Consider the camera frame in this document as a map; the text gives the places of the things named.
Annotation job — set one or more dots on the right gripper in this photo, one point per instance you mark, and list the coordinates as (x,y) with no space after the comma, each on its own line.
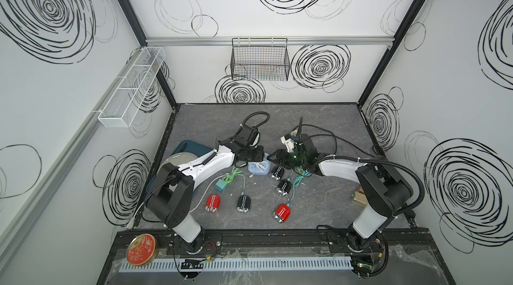
(280,154)

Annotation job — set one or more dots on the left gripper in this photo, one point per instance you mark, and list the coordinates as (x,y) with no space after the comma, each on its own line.
(259,155)

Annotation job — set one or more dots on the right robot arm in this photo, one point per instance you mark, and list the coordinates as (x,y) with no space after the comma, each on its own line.
(390,188)

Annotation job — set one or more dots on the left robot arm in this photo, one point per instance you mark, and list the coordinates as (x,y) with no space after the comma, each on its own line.
(170,196)

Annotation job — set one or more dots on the blue power strip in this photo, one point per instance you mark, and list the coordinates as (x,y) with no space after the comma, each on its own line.
(259,168)

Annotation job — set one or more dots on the teal plastic tray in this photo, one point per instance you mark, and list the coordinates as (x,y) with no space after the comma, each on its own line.
(192,147)

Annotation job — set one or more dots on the round grey plate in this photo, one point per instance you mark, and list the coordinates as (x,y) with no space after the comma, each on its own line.
(175,160)

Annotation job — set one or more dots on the red round tin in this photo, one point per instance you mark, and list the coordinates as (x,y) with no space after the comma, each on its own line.
(142,250)

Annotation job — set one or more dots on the black wire wall basket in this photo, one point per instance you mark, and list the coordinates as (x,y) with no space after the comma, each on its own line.
(260,59)

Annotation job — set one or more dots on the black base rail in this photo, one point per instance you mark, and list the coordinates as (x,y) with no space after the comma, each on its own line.
(215,241)

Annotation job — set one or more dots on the white slotted cable duct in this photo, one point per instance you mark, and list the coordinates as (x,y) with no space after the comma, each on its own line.
(259,264)

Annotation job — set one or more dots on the white wire wall shelf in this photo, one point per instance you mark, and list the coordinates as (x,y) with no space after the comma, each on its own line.
(135,82)

